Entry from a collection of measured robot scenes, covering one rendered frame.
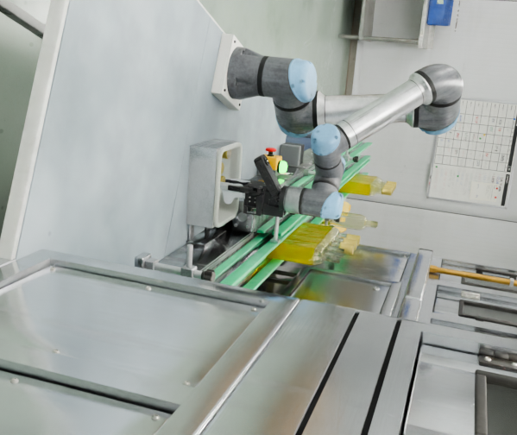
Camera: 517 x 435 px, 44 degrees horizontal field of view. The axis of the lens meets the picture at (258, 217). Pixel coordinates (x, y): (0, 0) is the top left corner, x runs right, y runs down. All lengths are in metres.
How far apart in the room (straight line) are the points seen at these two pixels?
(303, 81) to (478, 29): 6.02
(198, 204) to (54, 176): 0.63
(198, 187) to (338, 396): 1.08
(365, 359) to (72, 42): 0.77
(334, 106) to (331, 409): 1.31
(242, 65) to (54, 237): 0.84
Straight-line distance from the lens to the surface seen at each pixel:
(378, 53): 7.85
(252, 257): 1.79
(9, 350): 0.87
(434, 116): 1.93
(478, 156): 7.83
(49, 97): 1.21
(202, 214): 1.78
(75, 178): 1.30
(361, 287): 2.14
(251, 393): 0.77
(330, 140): 1.67
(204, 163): 1.75
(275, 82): 1.85
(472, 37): 7.77
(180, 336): 0.92
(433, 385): 0.89
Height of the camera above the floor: 1.45
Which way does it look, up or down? 17 degrees down
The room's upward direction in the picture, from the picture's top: 99 degrees clockwise
